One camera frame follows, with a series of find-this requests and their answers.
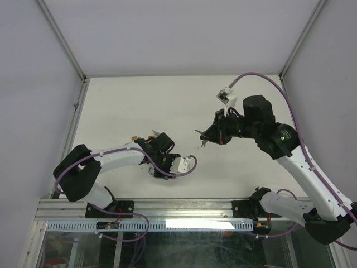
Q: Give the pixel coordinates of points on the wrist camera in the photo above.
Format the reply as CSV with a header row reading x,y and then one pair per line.
x,y
228,98
181,165

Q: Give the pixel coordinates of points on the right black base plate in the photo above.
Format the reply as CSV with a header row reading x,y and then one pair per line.
x,y
248,209

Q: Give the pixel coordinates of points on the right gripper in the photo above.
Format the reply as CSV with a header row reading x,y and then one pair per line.
x,y
217,132

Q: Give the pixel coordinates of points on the white slotted cable duct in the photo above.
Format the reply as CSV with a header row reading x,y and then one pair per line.
x,y
170,225

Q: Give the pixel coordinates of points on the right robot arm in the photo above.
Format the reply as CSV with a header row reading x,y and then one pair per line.
x,y
328,215

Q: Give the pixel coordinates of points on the aluminium mounting rail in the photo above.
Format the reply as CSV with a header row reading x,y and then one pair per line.
x,y
153,209

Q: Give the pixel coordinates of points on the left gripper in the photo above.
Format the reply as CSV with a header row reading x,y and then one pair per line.
x,y
158,173

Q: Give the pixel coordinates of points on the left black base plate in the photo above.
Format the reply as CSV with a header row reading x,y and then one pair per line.
x,y
120,208

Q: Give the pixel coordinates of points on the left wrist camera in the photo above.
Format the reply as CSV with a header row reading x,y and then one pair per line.
x,y
181,165

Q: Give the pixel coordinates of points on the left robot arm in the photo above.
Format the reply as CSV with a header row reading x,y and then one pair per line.
x,y
78,172

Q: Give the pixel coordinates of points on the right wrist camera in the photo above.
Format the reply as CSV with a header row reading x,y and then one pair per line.
x,y
228,98

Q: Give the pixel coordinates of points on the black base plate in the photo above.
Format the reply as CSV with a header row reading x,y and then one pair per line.
x,y
120,208
248,209

